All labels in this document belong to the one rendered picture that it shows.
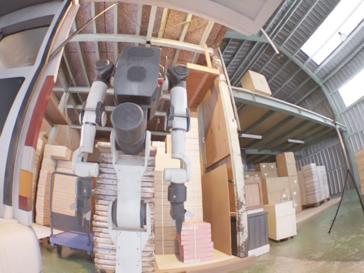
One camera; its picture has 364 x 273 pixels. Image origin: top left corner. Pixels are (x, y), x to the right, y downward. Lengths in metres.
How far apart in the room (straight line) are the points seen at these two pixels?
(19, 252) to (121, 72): 0.74
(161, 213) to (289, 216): 1.62
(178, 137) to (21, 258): 0.74
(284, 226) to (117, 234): 2.01
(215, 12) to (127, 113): 0.90
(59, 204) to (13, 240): 2.59
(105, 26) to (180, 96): 2.08
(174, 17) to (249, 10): 1.44
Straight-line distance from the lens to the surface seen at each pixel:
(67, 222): 1.76
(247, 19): 1.21
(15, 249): 0.47
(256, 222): 1.87
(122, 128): 0.53
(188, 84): 2.38
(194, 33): 2.60
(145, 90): 0.70
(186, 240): 1.52
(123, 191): 0.73
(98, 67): 0.92
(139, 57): 0.79
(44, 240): 2.23
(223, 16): 1.19
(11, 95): 0.76
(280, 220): 2.29
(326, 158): 9.53
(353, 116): 9.12
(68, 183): 2.97
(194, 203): 1.88
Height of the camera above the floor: 0.66
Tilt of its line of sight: 24 degrees up
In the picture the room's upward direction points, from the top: 2 degrees counter-clockwise
